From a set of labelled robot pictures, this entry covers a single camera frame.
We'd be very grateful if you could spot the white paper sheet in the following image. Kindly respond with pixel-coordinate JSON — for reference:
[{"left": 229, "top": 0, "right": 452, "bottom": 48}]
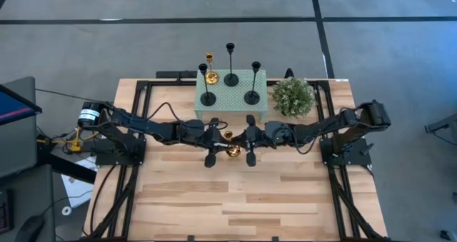
[{"left": 59, "top": 155, "right": 96, "bottom": 210}]

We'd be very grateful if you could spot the black candlestick holder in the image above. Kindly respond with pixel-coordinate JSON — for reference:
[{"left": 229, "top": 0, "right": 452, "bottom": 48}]
[
  {"left": 198, "top": 63, "right": 217, "bottom": 107},
  {"left": 223, "top": 42, "right": 240, "bottom": 88},
  {"left": 243, "top": 61, "right": 262, "bottom": 106}
]

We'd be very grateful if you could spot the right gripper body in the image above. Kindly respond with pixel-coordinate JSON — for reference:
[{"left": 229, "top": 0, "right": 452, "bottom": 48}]
[{"left": 246, "top": 114, "right": 288, "bottom": 167}]

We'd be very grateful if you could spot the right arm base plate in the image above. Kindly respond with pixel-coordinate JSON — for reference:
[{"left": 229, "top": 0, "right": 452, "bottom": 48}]
[{"left": 319, "top": 137, "right": 373, "bottom": 167}]

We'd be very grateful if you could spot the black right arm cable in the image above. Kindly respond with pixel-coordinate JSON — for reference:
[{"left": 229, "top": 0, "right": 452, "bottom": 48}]
[{"left": 293, "top": 136, "right": 324, "bottom": 156}]

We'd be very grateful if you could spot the blue screen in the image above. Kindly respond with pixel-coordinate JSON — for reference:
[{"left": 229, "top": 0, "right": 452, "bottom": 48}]
[{"left": 0, "top": 84, "right": 44, "bottom": 126}]

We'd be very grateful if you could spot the black keyboard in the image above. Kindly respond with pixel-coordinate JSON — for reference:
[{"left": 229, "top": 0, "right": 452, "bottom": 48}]
[{"left": 0, "top": 189, "right": 14, "bottom": 235}]

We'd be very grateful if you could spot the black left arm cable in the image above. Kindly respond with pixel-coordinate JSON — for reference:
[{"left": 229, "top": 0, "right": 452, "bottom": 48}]
[{"left": 145, "top": 101, "right": 185, "bottom": 123}]

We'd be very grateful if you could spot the bushy green plant black pot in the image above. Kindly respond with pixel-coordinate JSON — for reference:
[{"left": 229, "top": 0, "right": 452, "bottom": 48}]
[{"left": 270, "top": 76, "right": 318, "bottom": 119}]

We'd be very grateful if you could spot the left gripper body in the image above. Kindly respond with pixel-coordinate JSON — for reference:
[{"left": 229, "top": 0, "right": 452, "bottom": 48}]
[{"left": 191, "top": 116, "right": 220, "bottom": 169}]

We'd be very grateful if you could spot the gold candlestick holder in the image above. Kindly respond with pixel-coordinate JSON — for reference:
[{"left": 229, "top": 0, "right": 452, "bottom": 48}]
[
  {"left": 223, "top": 130, "right": 243, "bottom": 158},
  {"left": 204, "top": 52, "right": 221, "bottom": 86}
]

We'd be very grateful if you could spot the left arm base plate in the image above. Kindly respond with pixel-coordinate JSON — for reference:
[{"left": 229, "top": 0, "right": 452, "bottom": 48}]
[{"left": 94, "top": 136, "right": 147, "bottom": 167}]

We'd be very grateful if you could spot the pale green perforated metal riser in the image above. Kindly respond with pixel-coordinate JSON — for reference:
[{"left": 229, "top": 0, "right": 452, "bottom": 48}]
[{"left": 194, "top": 69, "right": 269, "bottom": 122}]

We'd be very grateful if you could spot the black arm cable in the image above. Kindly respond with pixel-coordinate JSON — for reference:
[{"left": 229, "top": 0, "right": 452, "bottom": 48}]
[
  {"left": 293, "top": 136, "right": 324, "bottom": 156},
  {"left": 145, "top": 101, "right": 185, "bottom": 123}
]

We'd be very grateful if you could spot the black flat bar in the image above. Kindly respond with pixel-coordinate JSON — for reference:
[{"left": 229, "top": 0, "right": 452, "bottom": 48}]
[{"left": 155, "top": 70, "right": 199, "bottom": 80}]

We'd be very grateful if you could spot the yellow cable bundle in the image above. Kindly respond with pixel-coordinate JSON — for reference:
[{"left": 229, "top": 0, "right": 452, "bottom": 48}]
[{"left": 36, "top": 126, "right": 100, "bottom": 153}]

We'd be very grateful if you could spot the black computer mouse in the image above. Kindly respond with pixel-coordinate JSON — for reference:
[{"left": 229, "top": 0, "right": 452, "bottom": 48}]
[{"left": 13, "top": 214, "right": 46, "bottom": 242}]

